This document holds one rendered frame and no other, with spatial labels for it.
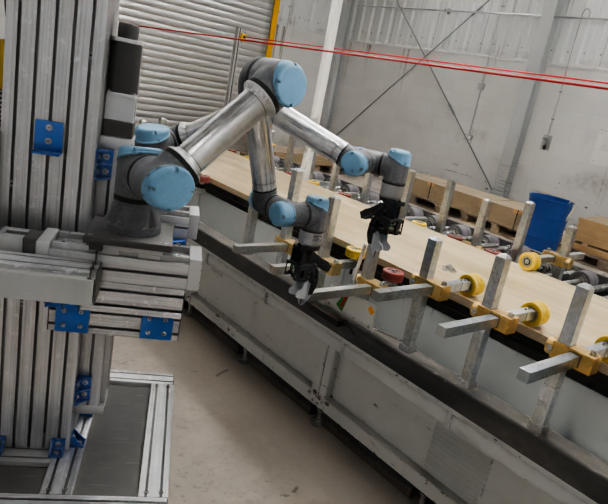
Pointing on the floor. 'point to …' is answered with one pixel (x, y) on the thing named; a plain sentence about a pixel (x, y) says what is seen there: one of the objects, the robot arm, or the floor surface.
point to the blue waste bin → (547, 221)
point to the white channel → (322, 79)
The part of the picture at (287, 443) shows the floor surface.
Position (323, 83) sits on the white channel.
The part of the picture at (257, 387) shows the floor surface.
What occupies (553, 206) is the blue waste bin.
